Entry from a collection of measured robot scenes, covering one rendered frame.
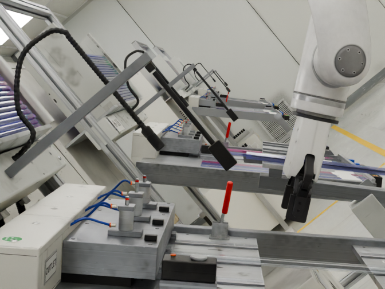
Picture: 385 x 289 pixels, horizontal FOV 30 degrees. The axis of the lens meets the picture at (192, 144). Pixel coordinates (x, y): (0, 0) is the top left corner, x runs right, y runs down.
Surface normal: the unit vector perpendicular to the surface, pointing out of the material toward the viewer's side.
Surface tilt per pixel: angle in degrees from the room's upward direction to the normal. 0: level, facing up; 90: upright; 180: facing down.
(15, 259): 90
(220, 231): 90
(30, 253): 90
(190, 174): 90
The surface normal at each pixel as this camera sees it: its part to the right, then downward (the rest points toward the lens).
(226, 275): 0.06, -0.99
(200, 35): -0.05, 0.10
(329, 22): -0.34, 0.09
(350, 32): 0.18, 0.09
